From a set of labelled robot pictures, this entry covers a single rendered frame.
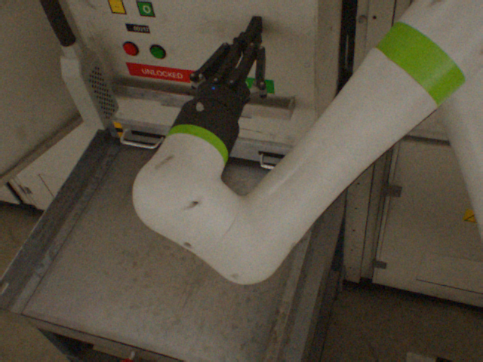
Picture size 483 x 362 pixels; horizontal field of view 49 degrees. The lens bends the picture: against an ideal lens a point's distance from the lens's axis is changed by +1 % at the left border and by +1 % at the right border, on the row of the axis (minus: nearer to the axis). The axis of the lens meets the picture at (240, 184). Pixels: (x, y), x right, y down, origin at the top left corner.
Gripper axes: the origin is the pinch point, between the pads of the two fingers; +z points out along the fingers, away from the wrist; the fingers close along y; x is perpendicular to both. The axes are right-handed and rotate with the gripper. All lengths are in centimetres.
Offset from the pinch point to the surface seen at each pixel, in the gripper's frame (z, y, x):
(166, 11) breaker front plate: 3.8, -17.5, 0.4
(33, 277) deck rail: -37, -40, -38
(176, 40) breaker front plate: 3.8, -16.8, -5.7
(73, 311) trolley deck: -41, -28, -38
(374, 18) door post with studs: 23.7, 17.4, -11.2
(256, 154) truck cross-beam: 2.6, -3.3, -34.0
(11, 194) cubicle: 22, -124, -109
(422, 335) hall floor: 10, 44, -123
